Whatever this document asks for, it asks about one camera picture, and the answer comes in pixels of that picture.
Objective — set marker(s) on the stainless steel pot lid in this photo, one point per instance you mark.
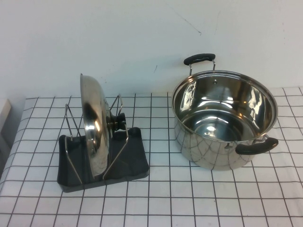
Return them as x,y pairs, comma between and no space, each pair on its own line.
94,132

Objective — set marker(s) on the white black grid tablecloth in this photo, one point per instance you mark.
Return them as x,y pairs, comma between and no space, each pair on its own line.
165,203

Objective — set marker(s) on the beige board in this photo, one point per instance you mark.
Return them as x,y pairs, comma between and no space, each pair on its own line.
4,118

